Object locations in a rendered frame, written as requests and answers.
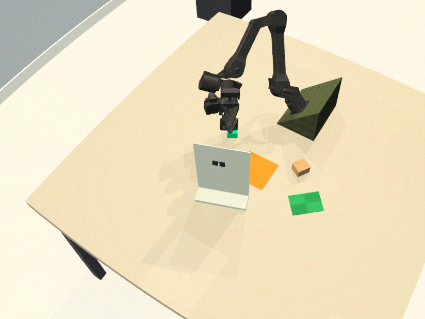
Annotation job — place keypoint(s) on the green flat rectangular mat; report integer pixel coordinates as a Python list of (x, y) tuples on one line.
[(305, 203)]

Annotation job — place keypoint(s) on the orange square mat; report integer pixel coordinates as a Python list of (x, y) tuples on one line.
[(261, 170)]

